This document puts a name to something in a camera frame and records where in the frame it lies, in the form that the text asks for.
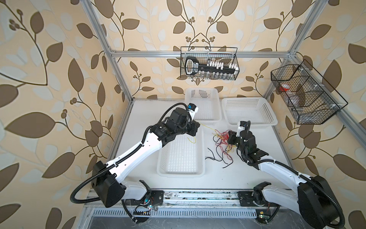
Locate black wire basket on wall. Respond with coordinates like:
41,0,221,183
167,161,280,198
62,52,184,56
271,60,348,125
180,46,240,81

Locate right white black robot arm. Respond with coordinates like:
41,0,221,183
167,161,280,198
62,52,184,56
228,121,346,229

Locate black wire basket on back wall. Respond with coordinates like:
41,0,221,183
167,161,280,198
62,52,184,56
180,46,240,81

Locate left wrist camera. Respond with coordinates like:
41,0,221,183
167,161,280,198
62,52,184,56
187,103,198,120

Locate white plastic basket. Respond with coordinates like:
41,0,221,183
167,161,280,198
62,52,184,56
157,129,205,178
222,97,278,128
185,88,222,125

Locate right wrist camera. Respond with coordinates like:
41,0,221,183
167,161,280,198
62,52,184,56
236,121,251,137

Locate far right white plastic basket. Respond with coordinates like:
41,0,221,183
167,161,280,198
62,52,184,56
222,97,278,128

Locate yellow cable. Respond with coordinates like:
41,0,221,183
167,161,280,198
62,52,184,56
187,123,224,144

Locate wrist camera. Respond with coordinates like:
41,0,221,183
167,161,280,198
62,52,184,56
236,121,251,137
187,103,198,120

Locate near white plastic basket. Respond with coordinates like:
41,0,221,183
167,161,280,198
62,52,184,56
157,129,205,178

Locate red item in wire basket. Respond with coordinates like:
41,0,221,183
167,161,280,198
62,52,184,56
278,84,291,93

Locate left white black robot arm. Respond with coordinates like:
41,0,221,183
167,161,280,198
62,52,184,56
70,103,200,208

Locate black wire basket on right wall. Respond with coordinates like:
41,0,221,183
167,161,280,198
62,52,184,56
271,60,348,125

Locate black tool with white sockets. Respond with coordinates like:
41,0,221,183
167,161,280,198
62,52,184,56
182,56,240,76

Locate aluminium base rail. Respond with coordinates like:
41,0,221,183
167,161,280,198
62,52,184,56
82,188,321,218

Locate black cable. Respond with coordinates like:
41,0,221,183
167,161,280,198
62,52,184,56
205,134,234,169

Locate far middle white plastic basket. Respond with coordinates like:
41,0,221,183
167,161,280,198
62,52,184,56
185,88,222,125

